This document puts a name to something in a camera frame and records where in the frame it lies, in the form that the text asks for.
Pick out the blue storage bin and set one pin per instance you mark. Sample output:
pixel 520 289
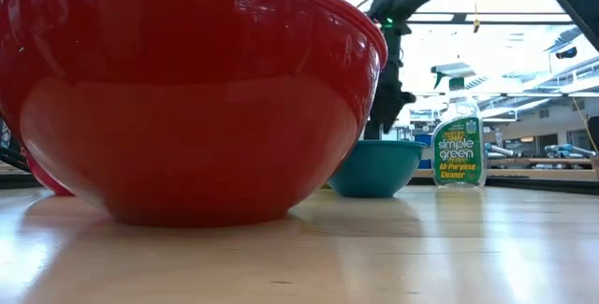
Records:
pixel 425 149

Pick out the grey-blue background robot arm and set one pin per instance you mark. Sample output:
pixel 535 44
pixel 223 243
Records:
pixel 498 149
pixel 568 149

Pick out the dark ceiling-mounted device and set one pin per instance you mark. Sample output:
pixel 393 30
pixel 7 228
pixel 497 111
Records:
pixel 567 53

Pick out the small hanging ceiling pendant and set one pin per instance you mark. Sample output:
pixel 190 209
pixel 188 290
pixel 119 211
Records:
pixel 476 25

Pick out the teal bowl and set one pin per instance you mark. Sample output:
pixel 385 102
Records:
pixel 374 170

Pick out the wooden background workbench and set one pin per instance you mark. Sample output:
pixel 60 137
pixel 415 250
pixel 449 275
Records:
pixel 538 167

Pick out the small red bowl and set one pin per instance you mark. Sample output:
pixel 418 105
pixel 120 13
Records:
pixel 47 180

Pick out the Simple Green cleaner spray bottle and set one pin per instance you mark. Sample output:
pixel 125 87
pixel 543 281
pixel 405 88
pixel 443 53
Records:
pixel 458 152

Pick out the large red glossy bowl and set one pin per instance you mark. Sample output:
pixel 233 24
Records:
pixel 187 107

